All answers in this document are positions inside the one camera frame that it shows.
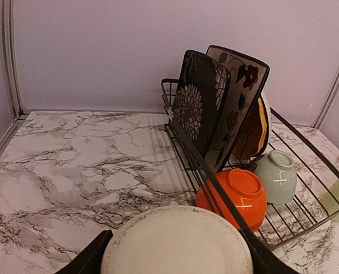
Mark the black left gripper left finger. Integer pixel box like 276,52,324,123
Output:
56,230,113,274

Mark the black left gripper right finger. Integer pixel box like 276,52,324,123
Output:
243,229,298,274

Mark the white ceramic bowl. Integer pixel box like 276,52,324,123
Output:
196,168,267,232

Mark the brown grey metal-lined cup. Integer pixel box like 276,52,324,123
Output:
100,205,255,273

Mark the light green ceramic bowl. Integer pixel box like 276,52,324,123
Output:
252,150,297,204

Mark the light green mug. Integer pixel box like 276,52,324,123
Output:
320,180,339,223

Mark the yellow polka dot plate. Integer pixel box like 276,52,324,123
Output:
233,97,267,160

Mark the white square floral plate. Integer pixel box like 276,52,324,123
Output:
204,45,270,174

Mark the black square floral plate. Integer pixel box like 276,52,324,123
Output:
172,50,231,156

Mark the round brown rim floral plate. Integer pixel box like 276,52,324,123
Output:
260,92,272,151

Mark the black wire dish rack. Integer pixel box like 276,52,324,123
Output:
160,78,339,251

